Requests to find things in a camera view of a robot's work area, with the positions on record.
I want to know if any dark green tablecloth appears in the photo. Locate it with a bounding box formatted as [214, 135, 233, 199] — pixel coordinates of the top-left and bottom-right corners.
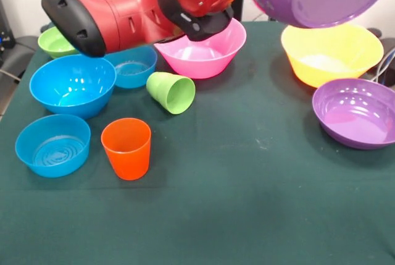
[0, 20, 395, 265]

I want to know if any green cup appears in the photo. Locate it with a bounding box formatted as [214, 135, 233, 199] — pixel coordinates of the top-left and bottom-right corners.
[146, 72, 196, 115]

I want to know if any pink bowl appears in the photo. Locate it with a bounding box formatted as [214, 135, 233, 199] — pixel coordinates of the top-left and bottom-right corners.
[153, 17, 247, 80]

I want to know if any small green bowl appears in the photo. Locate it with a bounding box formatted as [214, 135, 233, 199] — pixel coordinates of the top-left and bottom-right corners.
[37, 26, 81, 59]

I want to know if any large blue bowl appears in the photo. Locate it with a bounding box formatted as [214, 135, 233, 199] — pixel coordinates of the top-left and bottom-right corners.
[28, 54, 117, 120]

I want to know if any black grey equipment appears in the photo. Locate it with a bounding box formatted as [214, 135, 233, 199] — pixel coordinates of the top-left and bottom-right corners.
[0, 0, 40, 77]

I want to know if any small blue bowl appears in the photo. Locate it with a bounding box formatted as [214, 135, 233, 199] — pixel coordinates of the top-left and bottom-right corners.
[14, 114, 91, 179]
[103, 45, 159, 89]

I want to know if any blue cable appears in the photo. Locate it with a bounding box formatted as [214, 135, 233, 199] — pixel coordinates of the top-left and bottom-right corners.
[371, 47, 395, 86]

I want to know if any orange cup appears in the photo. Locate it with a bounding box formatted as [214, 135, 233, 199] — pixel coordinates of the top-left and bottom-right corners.
[100, 117, 152, 181]

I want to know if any yellow bowl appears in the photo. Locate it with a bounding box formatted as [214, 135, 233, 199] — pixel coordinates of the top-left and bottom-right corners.
[280, 23, 385, 89]

